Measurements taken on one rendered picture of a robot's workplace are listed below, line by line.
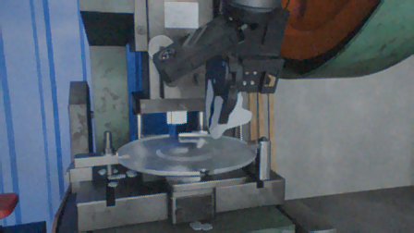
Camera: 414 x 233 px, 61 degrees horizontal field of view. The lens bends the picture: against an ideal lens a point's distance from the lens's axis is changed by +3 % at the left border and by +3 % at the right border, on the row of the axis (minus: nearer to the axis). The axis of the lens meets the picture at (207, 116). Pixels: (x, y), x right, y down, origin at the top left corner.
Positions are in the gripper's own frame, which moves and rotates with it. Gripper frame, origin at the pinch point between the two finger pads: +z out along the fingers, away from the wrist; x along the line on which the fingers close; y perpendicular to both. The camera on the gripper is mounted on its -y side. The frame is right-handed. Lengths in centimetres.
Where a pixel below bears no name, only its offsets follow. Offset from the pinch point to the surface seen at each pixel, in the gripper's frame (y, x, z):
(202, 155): 2.9, 8.0, 12.4
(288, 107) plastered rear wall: 107, 117, 80
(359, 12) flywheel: 34.1, 15.2, -14.5
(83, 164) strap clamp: -19.4, 22.1, 23.8
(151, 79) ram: -5.0, 23.5, 3.3
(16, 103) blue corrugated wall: -50, 127, 72
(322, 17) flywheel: 38.6, 30.4, -8.4
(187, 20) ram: 3.0, 27.9, -7.7
